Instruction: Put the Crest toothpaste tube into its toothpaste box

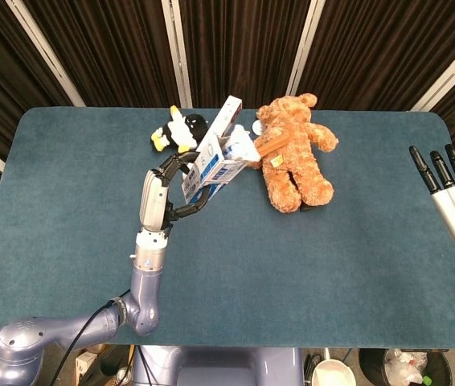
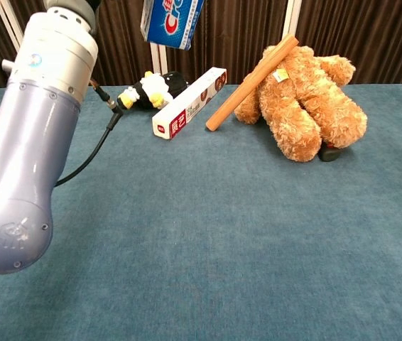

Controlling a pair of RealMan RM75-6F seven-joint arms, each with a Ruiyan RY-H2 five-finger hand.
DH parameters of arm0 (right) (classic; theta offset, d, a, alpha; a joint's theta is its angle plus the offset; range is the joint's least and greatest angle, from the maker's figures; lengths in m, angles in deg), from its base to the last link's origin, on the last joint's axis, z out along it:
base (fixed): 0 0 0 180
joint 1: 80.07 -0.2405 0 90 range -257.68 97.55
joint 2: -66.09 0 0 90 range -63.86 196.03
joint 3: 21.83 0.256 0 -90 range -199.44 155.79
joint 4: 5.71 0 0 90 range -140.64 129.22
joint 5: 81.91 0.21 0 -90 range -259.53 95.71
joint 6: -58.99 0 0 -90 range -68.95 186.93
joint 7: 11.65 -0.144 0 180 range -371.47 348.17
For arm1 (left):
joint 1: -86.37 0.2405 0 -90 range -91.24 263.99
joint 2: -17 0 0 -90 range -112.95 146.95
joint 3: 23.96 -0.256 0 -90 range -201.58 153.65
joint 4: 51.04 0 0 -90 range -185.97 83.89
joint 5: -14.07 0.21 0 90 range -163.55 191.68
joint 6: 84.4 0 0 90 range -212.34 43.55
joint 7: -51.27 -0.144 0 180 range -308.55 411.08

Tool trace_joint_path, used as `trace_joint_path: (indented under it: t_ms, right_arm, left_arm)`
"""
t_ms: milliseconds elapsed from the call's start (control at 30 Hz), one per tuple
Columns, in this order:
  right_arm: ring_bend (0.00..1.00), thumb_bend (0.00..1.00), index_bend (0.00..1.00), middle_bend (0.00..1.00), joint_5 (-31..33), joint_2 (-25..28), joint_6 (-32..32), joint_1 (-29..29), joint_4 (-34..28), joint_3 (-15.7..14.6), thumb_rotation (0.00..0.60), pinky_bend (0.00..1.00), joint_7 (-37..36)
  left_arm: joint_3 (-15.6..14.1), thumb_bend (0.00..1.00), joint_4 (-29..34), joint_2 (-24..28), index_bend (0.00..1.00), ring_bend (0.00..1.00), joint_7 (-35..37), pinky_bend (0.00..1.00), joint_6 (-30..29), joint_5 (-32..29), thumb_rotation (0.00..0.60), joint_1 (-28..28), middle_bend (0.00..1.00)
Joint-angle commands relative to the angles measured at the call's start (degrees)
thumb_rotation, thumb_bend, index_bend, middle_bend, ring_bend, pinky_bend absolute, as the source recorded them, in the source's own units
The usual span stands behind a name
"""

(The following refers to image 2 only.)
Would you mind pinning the small black red object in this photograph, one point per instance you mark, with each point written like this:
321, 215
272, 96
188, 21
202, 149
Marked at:
330, 153

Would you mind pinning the black white penguin plush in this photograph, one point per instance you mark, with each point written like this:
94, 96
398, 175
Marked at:
151, 89

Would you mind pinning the teal table cover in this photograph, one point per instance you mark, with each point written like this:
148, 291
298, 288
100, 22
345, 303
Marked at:
222, 255

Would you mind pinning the white partition post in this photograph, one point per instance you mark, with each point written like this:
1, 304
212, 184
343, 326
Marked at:
7, 17
158, 60
291, 17

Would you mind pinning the dark brown pleated curtain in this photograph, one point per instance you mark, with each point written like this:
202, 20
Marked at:
364, 35

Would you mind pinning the long white red carton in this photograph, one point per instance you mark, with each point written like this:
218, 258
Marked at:
187, 104

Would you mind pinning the wooden rolling pin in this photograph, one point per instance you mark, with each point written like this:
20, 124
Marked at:
243, 89

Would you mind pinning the brown teddy bear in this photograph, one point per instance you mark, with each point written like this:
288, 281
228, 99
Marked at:
293, 117

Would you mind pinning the blue white toothpaste box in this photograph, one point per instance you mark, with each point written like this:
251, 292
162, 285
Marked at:
172, 25

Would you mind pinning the left silver lilac robot arm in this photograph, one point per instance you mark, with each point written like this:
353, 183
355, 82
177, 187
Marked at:
30, 142

